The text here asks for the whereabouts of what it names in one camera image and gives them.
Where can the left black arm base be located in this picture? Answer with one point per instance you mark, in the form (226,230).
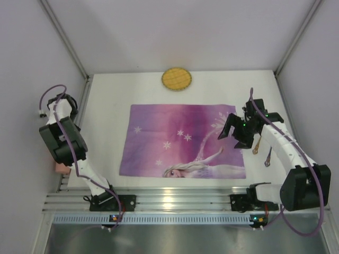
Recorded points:
(128,204)

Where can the perforated grey cable duct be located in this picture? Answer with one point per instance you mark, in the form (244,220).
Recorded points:
(157,219)

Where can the purple Frozen placemat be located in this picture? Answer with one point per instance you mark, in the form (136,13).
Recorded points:
(180,141)

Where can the aluminium mounting rail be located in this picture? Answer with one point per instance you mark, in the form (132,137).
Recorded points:
(171,199)

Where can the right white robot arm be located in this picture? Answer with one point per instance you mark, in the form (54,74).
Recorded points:
(306,184)

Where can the pink plastic cup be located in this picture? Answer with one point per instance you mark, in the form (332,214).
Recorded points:
(62,169)

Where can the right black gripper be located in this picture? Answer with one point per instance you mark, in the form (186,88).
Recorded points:
(241,129)

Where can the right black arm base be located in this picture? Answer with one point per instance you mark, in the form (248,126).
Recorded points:
(243,203)

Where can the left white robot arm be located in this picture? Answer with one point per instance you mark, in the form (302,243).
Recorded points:
(67,146)

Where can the yellow round woven coaster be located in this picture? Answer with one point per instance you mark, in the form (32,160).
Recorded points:
(176,79)

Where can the gold fork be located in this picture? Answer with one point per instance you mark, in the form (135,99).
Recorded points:
(255,149)

